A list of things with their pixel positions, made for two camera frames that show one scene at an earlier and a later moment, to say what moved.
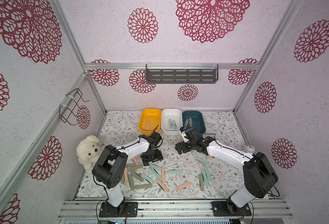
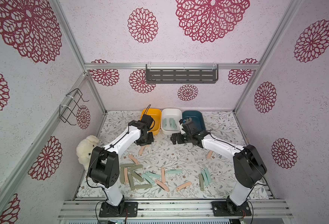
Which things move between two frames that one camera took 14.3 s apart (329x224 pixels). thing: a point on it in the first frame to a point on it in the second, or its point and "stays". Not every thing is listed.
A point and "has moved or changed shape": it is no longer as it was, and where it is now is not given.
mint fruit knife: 170,123 stays
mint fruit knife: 174,124 stays
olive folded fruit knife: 131,181 stays
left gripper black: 159,157 to 151,139
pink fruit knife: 163,174 stays
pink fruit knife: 134,158 has moved or changed shape
